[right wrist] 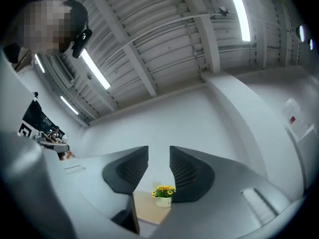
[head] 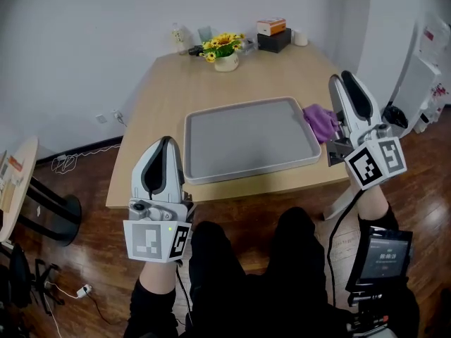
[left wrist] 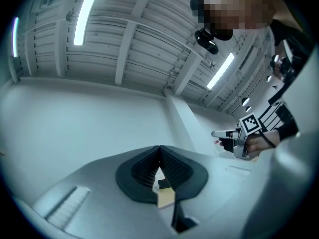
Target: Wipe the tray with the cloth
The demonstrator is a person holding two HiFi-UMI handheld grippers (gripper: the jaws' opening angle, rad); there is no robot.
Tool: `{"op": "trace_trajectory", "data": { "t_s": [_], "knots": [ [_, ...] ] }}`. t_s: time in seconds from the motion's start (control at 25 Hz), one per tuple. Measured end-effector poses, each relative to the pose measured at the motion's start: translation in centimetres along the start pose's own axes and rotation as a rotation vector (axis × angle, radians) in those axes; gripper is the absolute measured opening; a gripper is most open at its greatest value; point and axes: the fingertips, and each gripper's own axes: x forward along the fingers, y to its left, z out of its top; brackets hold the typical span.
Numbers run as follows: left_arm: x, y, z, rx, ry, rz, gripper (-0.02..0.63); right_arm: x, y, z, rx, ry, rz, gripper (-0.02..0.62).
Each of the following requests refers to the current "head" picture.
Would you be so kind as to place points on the white vase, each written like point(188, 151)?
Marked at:
point(226, 63)

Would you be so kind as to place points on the person's left forearm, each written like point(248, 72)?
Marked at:
point(156, 280)

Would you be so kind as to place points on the white wall socket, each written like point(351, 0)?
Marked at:
point(101, 119)

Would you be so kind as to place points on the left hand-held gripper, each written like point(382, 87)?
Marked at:
point(151, 238)

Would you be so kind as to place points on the black stapler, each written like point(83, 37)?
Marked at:
point(196, 51)

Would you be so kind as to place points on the black office chair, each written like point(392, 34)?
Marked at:
point(21, 276)

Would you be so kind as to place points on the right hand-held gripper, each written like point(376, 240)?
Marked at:
point(377, 160)

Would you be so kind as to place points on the clear glass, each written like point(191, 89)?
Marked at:
point(205, 34)

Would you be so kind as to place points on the grey table leg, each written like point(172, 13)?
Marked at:
point(338, 204)

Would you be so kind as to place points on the person's right forearm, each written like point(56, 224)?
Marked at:
point(370, 203)

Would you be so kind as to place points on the clear plastic bottle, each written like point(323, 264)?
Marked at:
point(179, 38)

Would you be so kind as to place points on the round wooden side table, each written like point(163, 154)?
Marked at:
point(24, 174)

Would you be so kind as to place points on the orange packet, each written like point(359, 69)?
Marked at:
point(15, 163)

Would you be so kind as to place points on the person's leg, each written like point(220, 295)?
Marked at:
point(299, 269)
point(215, 280)

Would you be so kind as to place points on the orange and white box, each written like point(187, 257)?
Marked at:
point(271, 26)

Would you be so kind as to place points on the white cup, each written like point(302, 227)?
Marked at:
point(300, 38)

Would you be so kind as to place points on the black bin bag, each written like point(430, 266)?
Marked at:
point(395, 116)

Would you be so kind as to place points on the person's right leg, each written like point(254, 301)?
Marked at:
point(299, 269)

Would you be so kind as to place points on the white power adapter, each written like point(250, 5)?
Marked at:
point(84, 289)

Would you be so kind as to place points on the purple cloth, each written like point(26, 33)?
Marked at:
point(320, 122)

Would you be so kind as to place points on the person's left leg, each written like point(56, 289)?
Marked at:
point(215, 280)

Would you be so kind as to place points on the black box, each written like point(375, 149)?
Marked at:
point(275, 42)

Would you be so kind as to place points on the white water dispenser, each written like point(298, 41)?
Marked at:
point(419, 83)

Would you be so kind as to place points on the grey tray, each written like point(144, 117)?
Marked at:
point(246, 139)

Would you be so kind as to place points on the black display screen device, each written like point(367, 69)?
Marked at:
point(384, 259)

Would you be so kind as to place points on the yellow sunflower bouquet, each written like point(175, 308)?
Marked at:
point(222, 44)

